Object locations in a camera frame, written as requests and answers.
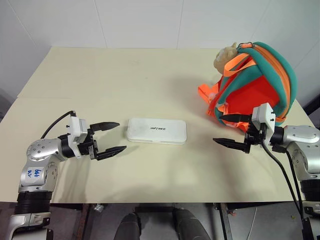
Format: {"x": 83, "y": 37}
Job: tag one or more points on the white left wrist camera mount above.
{"x": 76, "y": 130}

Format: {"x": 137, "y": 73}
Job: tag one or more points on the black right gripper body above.
{"x": 255, "y": 137}

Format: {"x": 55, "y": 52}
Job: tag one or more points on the dark rounded shape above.
{"x": 190, "y": 225}
{"x": 128, "y": 227}

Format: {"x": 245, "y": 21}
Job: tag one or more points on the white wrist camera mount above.
{"x": 76, "y": 130}
{"x": 263, "y": 116}

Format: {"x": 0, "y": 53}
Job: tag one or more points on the black metal table leg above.
{"x": 81, "y": 220}
{"x": 225, "y": 222}

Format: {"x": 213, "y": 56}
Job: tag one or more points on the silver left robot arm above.
{"x": 40, "y": 150}

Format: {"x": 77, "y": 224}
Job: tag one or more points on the orange and teal backpack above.
{"x": 252, "y": 92}

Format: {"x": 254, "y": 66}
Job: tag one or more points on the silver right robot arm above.
{"x": 300, "y": 135}

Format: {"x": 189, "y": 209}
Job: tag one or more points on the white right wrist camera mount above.
{"x": 263, "y": 116}

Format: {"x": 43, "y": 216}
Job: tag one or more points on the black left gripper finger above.
{"x": 106, "y": 125}
{"x": 112, "y": 151}

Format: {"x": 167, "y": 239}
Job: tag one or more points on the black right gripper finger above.
{"x": 230, "y": 143}
{"x": 237, "y": 117}

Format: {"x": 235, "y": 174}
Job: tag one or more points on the white rectangular case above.
{"x": 156, "y": 131}

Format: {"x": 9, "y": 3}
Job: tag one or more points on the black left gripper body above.
{"x": 88, "y": 148}

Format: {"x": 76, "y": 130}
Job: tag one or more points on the beige plush toy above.
{"x": 223, "y": 58}

